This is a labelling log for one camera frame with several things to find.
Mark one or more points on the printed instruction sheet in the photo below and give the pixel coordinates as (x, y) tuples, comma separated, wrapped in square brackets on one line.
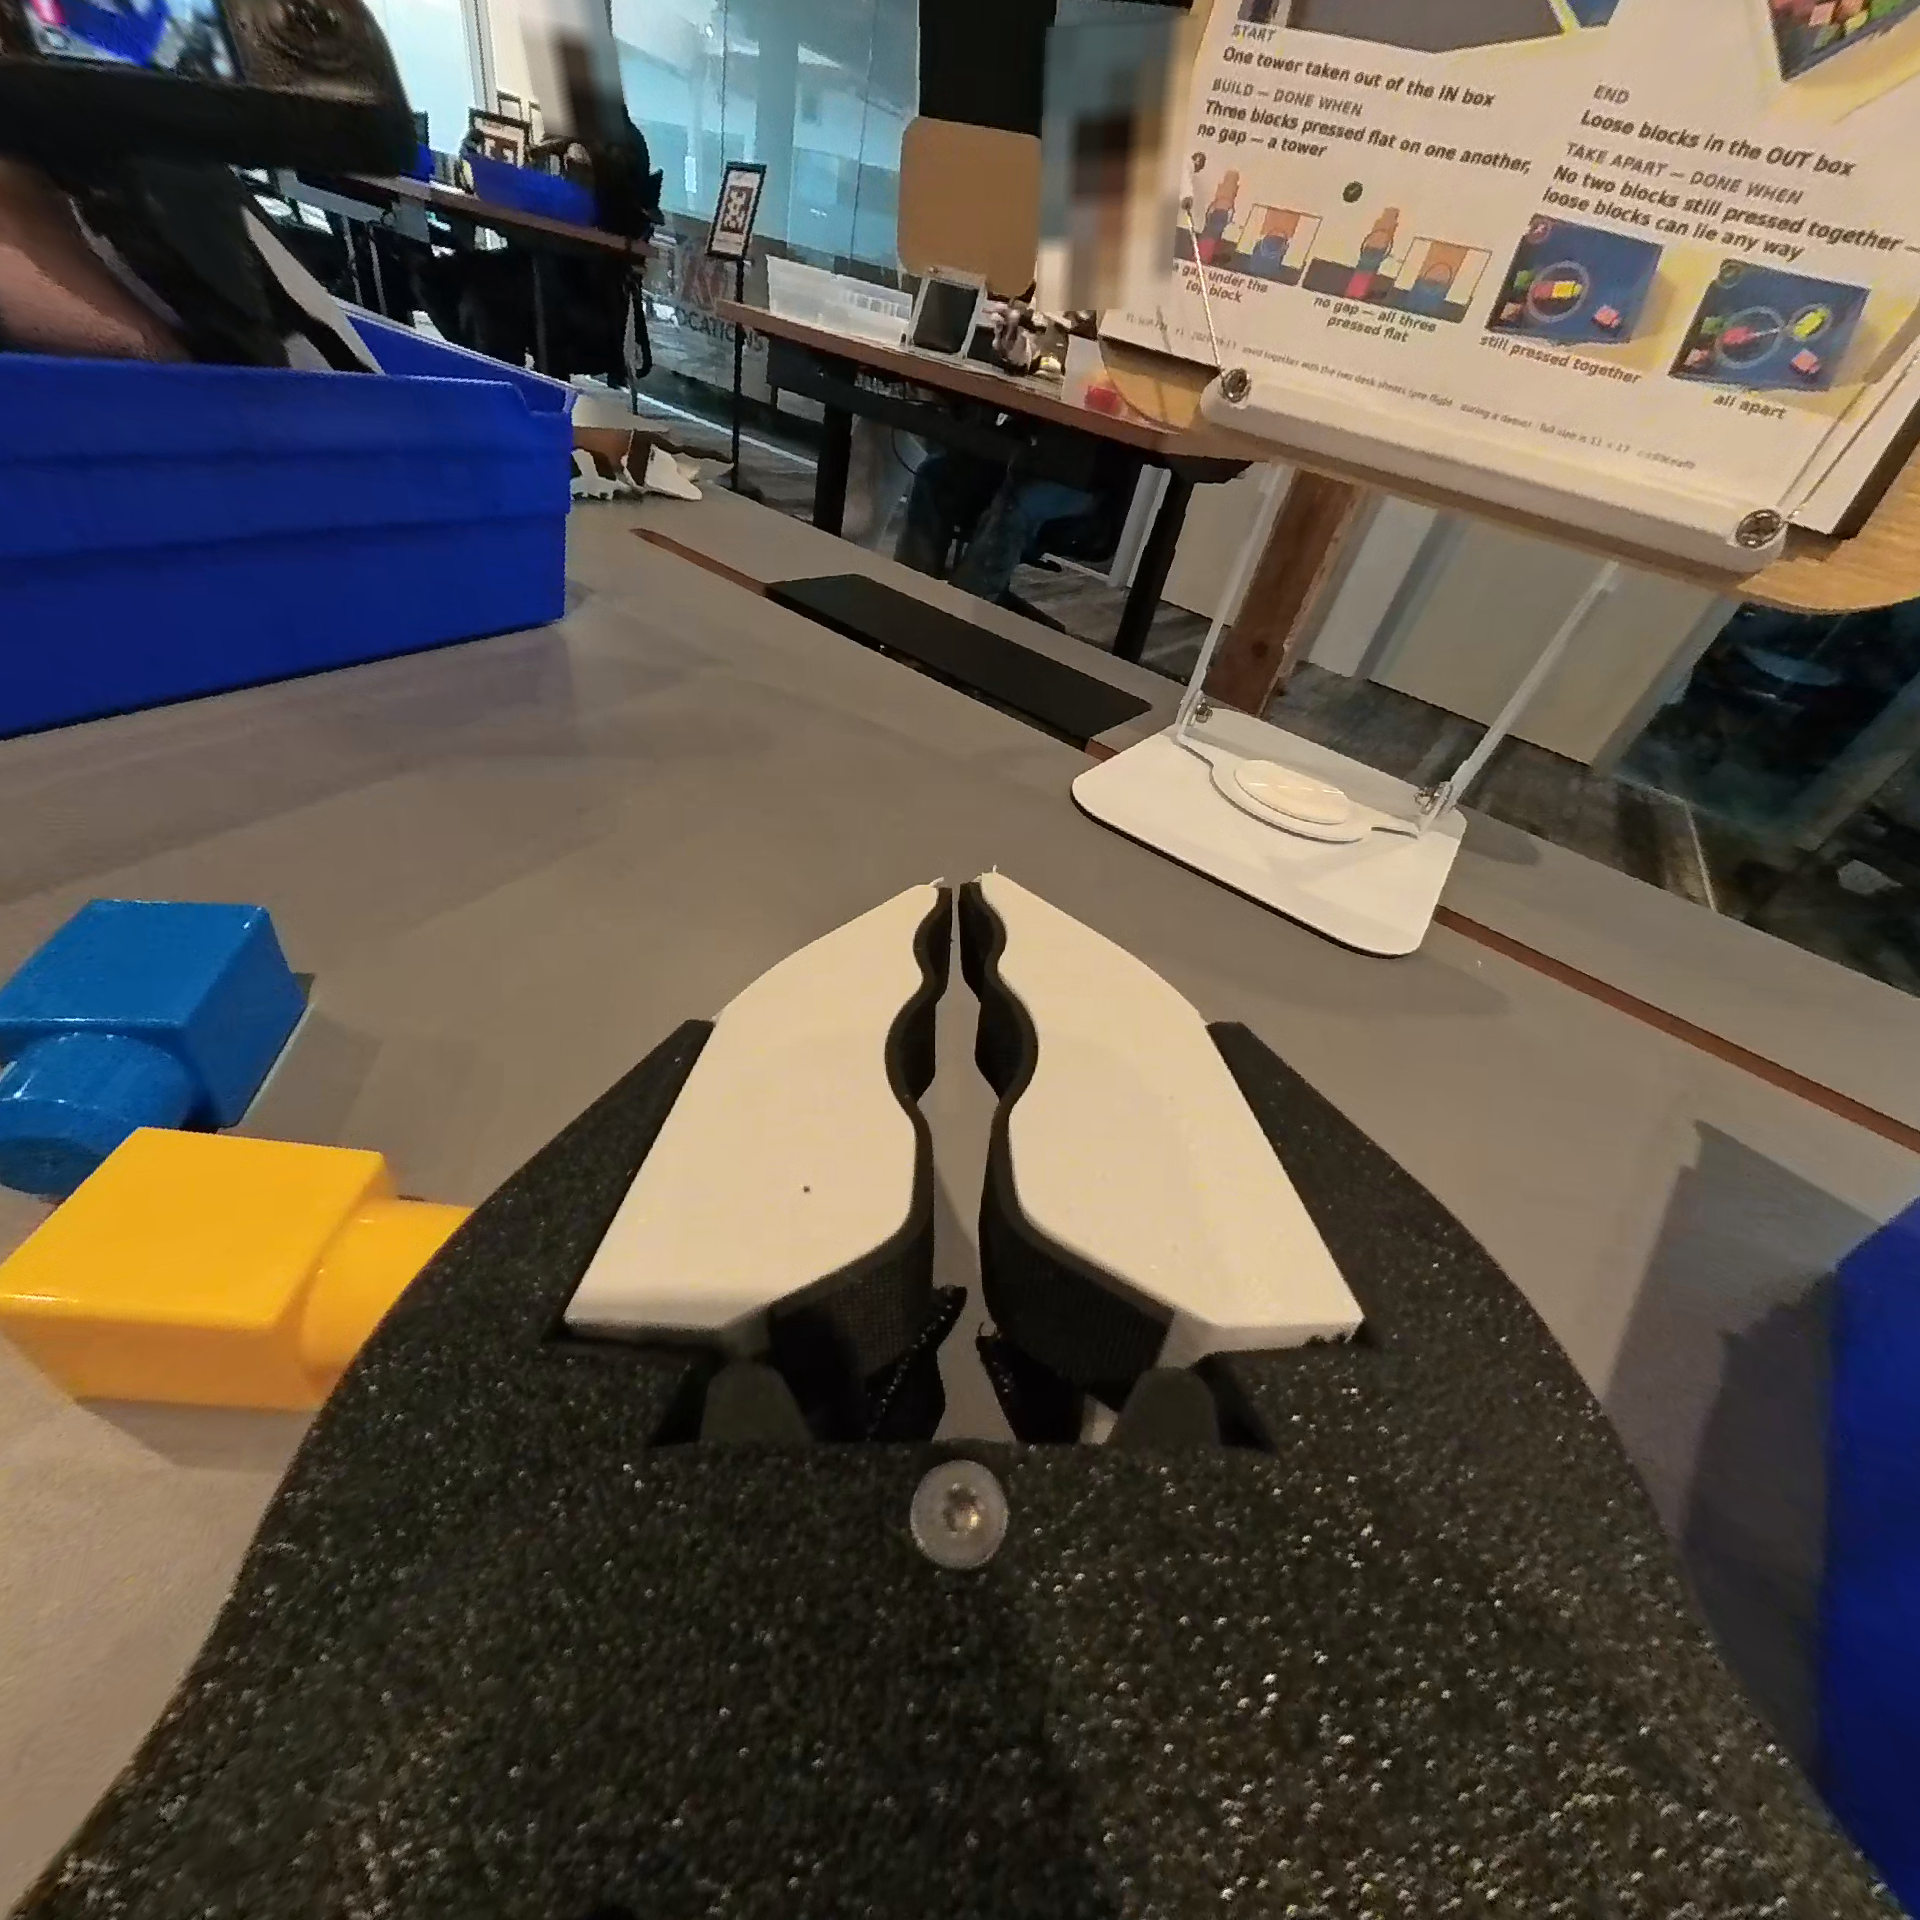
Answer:
[(1501, 223)]

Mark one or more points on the small blue storage bin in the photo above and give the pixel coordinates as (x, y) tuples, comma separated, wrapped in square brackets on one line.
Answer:
[(517, 187)]

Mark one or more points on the tan rounded panel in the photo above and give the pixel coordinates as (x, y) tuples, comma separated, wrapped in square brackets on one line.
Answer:
[(965, 196)]

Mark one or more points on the small red object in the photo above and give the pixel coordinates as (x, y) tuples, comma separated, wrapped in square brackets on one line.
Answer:
[(1105, 397)]

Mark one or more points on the blue plastic bin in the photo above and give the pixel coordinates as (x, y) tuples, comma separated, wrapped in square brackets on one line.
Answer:
[(270, 525)]

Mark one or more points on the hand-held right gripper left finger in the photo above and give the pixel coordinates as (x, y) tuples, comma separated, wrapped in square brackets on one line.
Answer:
[(750, 1170)]

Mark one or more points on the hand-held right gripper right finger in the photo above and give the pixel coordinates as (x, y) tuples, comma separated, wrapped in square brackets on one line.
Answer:
[(1154, 1156)]

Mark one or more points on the yellow mega block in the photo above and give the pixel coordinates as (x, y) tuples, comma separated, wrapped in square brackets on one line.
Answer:
[(181, 1260)]

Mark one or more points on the wooden post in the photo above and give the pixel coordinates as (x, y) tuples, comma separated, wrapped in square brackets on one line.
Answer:
[(1290, 600)]

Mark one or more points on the black rubber strip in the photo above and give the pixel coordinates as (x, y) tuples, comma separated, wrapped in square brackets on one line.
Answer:
[(961, 660)]

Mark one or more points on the person's left hand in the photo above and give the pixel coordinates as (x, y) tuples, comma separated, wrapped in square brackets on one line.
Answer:
[(61, 269)]

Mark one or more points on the dark background table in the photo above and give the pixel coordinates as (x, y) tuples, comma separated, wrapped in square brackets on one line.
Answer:
[(448, 196)]

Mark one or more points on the white crumpled paper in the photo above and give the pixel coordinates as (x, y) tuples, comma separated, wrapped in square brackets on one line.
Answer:
[(644, 459)]

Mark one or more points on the brown top desk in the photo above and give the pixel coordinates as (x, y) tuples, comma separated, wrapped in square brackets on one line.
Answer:
[(961, 387)]

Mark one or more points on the blue mega block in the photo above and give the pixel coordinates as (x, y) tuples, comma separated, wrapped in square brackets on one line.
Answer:
[(164, 989)]

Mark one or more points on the clear plastic container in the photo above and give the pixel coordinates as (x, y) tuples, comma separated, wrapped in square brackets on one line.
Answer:
[(833, 293)]

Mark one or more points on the printed tag stand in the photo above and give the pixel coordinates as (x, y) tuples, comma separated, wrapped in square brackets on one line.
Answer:
[(734, 209)]

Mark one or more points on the blue bin holding blocks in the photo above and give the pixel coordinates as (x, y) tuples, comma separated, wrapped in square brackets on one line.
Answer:
[(1883, 1500)]

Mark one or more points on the small white screen device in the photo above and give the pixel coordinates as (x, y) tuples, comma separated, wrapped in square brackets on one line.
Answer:
[(943, 315)]

